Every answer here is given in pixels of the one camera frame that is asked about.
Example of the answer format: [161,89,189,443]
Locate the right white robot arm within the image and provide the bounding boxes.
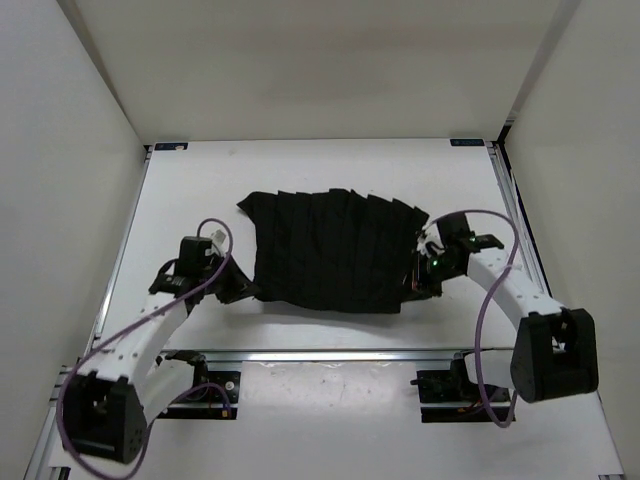
[409,212,599,403]

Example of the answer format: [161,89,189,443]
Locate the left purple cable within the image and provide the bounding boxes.
[55,218,235,476]

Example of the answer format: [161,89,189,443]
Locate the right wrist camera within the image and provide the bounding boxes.
[416,223,444,257]

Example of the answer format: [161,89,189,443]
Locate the blue corner label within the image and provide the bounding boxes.
[450,138,485,147]
[154,142,188,151]

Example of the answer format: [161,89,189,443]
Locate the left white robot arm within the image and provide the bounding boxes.
[58,230,258,464]

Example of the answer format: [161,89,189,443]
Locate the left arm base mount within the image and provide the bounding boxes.
[142,350,241,420]

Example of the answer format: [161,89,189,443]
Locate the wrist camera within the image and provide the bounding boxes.
[416,223,444,257]
[210,229,227,254]

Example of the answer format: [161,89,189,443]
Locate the left blue corner label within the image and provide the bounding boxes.
[154,142,188,151]

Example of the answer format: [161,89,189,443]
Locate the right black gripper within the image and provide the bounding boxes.
[396,248,463,303]

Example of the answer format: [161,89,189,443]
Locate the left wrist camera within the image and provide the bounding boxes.
[210,229,227,254]

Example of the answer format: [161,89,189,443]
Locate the right blue corner label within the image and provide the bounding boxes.
[450,138,485,147]

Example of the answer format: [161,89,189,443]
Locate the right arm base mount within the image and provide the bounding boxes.
[410,359,492,424]

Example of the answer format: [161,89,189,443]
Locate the black pleated skirt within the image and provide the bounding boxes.
[238,189,429,314]

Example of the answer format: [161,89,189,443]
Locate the front aluminium frame rail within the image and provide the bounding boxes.
[149,349,466,365]

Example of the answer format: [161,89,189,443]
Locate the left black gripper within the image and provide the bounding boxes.
[199,252,260,304]

